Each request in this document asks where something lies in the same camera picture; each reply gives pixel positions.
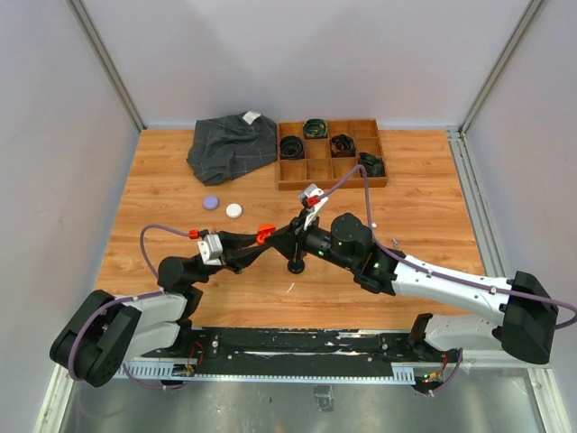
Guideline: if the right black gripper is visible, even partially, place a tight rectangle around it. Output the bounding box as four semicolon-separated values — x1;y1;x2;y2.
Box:
265;207;356;272

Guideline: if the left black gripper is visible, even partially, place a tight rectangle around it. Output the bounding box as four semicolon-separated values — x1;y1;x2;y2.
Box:
191;230;270;284

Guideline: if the orange earbud case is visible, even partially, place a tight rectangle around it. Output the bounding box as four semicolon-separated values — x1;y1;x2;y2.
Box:
256;224;276;245

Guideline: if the black earbud case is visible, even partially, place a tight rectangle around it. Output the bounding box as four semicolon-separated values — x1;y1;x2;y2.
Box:
288;260;306;274

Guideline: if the white earbud case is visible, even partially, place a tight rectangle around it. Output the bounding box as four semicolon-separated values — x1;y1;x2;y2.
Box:
225;203;243;219

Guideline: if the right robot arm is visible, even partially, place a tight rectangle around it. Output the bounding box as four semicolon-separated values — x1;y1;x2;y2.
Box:
263;213;558;364

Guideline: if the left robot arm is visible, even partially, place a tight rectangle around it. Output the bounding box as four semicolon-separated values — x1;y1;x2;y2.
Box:
49;225;275;387

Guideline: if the purple earbud case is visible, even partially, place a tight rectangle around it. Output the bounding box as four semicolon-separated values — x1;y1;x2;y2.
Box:
202;195;220;211

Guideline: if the black rolled belt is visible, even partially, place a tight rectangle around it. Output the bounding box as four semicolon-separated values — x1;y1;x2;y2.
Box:
279;135;305;161

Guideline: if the wooden compartment tray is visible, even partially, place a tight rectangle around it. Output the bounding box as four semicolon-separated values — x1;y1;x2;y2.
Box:
276;118;388;191

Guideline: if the grey checked cloth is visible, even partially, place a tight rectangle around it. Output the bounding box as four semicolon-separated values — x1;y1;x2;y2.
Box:
186;111;278;186

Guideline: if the brown rolled belt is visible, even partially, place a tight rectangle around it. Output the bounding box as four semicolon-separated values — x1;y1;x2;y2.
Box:
330;134;356;158

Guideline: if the dark green rolled tie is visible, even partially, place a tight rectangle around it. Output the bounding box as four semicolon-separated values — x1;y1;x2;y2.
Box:
358;152;386;178

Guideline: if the green patterned rolled tie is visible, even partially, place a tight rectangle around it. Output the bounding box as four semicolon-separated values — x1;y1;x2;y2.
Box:
303;118;328;140

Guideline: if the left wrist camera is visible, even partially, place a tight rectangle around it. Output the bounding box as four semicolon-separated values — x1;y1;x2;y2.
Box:
197;234;224;266

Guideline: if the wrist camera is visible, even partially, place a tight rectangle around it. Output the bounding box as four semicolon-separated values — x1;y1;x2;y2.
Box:
197;234;224;266
298;183;328;231

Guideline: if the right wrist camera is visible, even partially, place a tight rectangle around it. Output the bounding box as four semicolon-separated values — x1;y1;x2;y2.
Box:
298;183;328;231

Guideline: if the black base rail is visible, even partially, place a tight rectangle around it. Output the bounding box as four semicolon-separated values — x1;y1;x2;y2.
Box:
119;327;456;385

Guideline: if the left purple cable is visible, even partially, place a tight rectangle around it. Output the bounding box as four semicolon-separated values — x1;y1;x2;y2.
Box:
67;224;202;392

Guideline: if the purple cable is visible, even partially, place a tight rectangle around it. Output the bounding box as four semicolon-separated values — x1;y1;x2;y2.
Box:
67;224;202;392
308;164;577;330

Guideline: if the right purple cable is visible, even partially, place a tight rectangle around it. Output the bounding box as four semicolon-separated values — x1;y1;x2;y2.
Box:
308;164;577;330

